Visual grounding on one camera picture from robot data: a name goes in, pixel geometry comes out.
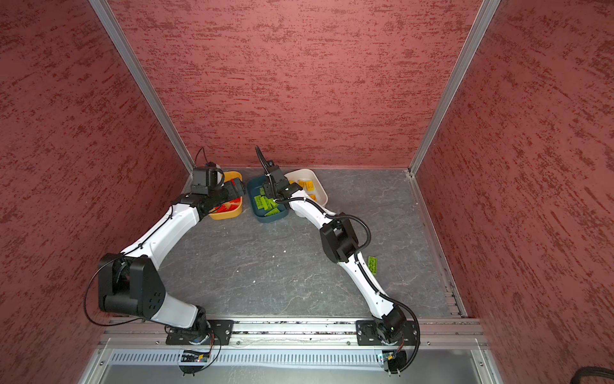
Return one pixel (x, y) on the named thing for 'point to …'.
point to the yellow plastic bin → (225, 215)
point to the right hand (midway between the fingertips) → (271, 186)
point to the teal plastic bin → (254, 183)
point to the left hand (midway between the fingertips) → (235, 192)
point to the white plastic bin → (306, 174)
